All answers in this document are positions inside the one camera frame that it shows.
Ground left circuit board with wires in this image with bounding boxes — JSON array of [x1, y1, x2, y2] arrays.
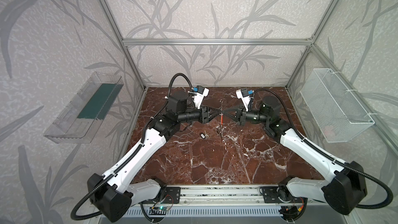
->
[[149, 205, 173, 216]]

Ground clear plastic wall bin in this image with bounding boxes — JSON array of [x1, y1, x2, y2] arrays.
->
[[44, 72, 124, 144]]

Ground white wire mesh basket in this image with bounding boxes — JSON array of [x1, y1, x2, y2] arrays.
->
[[301, 68, 375, 143]]

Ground black corrugated cable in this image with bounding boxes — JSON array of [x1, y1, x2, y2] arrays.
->
[[253, 88, 394, 209], [70, 73, 194, 221]]

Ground right wiring bundle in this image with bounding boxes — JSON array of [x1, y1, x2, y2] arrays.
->
[[279, 203, 307, 222]]

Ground left black corrugated cable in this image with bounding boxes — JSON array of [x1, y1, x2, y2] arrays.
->
[[70, 73, 194, 221]]

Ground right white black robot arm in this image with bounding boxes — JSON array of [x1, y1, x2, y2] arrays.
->
[[232, 90, 367, 215]]

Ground metal keyring plate red handle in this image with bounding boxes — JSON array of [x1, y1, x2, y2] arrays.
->
[[219, 100, 223, 126]]

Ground right black corrugated cable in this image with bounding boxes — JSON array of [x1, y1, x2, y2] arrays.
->
[[253, 88, 394, 209]]

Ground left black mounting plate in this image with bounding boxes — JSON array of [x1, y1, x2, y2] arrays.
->
[[144, 186, 181, 204]]

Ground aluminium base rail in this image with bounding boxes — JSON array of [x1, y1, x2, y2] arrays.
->
[[90, 184, 352, 207]]

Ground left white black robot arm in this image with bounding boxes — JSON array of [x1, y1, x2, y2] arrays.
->
[[87, 86, 214, 223]]

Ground aluminium frame profiles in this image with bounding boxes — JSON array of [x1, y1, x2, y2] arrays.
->
[[86, 0, 398, 156]]

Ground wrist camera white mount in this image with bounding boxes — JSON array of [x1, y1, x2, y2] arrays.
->
[[193, 85, 209, 110], [236, 89, 254, 112]]

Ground black mounting plate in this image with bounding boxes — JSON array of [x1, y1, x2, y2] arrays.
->
[[144, 186, 181, 204], [259, 186, 283, 204]]

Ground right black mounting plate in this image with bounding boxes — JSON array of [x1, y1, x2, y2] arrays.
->
[[259, 186, 283, 204]]

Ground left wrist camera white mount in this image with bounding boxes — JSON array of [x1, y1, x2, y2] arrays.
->
[[193, 85, 209, 110]]

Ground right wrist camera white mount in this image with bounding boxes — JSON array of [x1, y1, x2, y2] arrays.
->
[[236, 89, 254, 112]]

